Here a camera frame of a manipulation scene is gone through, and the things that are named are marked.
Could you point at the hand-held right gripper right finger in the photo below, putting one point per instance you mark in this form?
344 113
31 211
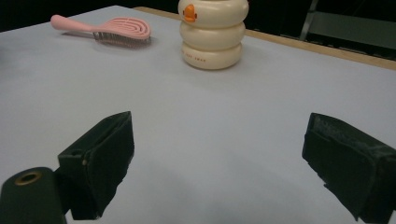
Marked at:
348 161

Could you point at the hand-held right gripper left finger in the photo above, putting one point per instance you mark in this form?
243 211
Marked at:
102 161

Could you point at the cream ringed duck holder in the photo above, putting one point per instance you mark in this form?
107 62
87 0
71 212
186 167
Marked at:
211 34

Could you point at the white table sheet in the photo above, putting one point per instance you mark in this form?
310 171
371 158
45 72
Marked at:
199 102

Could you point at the grey metal stand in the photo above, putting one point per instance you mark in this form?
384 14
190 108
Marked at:
351 29

